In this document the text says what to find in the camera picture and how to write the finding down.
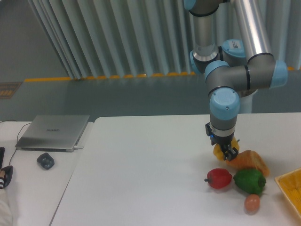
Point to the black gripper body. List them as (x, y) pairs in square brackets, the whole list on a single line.
[(221, 137)]

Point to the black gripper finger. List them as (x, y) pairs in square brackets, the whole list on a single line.
[(229, 152)]

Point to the yellow bell pepper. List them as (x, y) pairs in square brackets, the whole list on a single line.
[(218, 152)]

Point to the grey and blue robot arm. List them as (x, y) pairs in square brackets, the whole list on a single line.
[(238, 66)]

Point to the red bell pepper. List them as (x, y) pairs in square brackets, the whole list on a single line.
[(218, 178)]

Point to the green bell pepper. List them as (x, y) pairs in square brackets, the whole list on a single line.
[(251, 181)]

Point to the person's right hand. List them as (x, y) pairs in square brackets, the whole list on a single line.
[(2, 174)]

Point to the triangular bread piece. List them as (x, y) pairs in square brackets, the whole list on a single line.
[(249, 159)]

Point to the brown egg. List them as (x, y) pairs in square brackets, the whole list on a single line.
[(252, 203)]

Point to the yellow wicker basket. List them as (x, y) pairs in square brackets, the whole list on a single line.
[(290, 185)]

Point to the white corrugated partition screen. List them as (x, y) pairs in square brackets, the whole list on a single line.
[(144, 37)]

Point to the silver closed laptop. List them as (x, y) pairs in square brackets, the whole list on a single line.
[(57, 133)]

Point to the small black tray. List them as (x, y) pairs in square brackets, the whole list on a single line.
[(45, 161)]

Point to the black computer mouse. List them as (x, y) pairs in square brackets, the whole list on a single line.
[(8, 175)]

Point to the black keyboard edge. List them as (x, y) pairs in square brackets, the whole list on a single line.
[(2, 152)]

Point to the white striped-cuff sleeve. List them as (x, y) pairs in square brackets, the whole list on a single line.
[(6, 218)]

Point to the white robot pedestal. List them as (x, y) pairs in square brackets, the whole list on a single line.
[(246, 101)]

